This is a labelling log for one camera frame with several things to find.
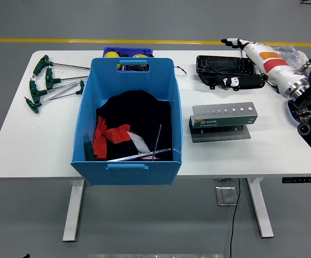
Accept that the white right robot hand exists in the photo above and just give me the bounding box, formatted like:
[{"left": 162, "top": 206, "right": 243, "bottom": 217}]
[{"left": 221, "top": 37, "right": 309, "bottom": 94}]

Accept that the grey green hex key holder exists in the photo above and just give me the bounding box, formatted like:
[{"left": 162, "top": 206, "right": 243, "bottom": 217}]
[{"left": 189, "top": 102, "right": 259, "bottom": 143}]

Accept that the large blue plastic storage box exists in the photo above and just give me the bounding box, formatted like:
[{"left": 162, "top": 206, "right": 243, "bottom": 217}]
[{"left": 71, "top": 58, "right": 183, "bottom": 187}]

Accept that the large green T-handle hex key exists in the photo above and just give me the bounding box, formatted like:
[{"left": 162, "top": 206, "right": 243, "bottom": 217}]
[{"left": 83, "top": 133, "right": 172, "bottom": 163}]

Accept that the small green T-handle hex key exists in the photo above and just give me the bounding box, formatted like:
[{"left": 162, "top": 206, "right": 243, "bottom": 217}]
[{"left": 151, "top": 124, "right": 163, "bottom": 162}]

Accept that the clear plastic parts bag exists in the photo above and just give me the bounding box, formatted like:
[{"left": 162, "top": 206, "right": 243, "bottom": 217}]
[{"left": 272, "top": 45, "right": 307, "bottom": 68}]

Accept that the black plastic tray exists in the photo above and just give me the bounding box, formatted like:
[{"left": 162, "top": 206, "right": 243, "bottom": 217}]
[{"left": 196, "top": 55, "right": 257, "bottom": 91}]

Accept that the dark electronic parts pile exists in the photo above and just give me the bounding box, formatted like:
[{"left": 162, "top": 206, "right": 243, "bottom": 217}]
[{"left": 292, "top": 101, "right": 311, "bottom": 121}]

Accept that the white table leg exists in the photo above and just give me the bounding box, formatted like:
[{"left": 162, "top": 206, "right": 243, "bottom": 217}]
[
  {"left": 246, "top": 177, "right": 274, "bottom": 239},
  {"left": 62, "top": 179, "right": 86, "bottom": 242}
]

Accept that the black table control panel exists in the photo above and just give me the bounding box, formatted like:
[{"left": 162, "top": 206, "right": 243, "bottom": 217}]
[{"left": 281, "top": 176, "right": 311, "bottom": 184}]

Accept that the metal floor plate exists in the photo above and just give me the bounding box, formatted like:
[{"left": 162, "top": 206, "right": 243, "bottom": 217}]
[{"left": 215, "top": 186, "right": 239, "bottom": 206}]

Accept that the small dark blue bin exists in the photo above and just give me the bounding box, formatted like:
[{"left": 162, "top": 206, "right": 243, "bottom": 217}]
[{"left": 102, "top": 47, "right": 154, "bottom": 59}]

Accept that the black and red cloth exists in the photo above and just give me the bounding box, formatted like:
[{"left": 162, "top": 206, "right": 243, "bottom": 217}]
[{"left": 92, "top": 90, "right": 174, "bottom": 162}]

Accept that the thin wire loop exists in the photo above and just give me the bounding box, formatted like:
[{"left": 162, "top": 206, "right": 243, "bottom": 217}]
[{"left": 173, "top": 65, "right": 188, "bottom": 79}]

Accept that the black floor cable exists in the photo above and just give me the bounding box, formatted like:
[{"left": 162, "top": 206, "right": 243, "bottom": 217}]
[{"left": 229, "top": 177, "right": 241, "bottom": 258}]

